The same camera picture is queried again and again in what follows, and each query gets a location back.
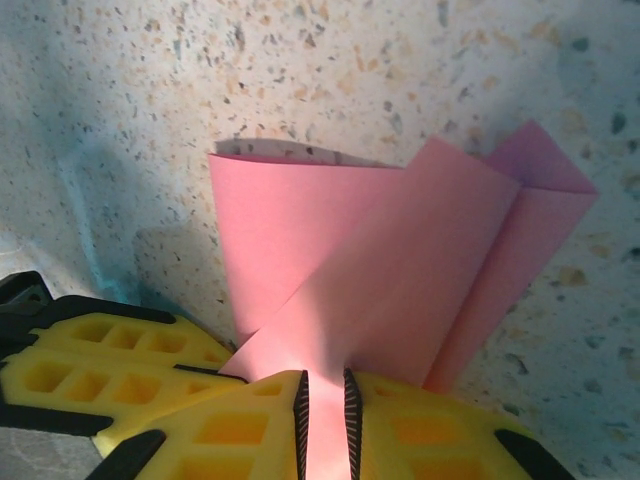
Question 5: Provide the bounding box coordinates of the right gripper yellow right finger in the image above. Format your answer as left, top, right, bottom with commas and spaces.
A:
342, 367, 577, 480

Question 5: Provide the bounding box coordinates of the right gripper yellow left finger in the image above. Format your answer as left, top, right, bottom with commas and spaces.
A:
92, 368, 310, 480

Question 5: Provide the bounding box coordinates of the pink cloth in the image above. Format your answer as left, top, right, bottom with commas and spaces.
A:
207, 119, 600, 396

